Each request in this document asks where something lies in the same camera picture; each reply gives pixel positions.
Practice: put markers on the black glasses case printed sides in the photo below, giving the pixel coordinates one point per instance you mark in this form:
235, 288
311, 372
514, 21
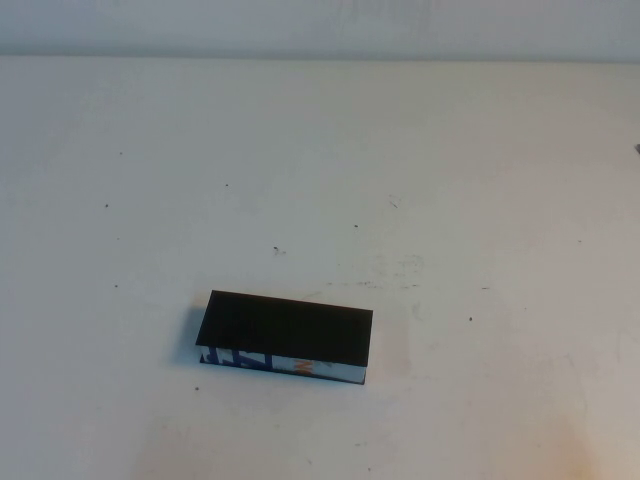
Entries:
285, 325

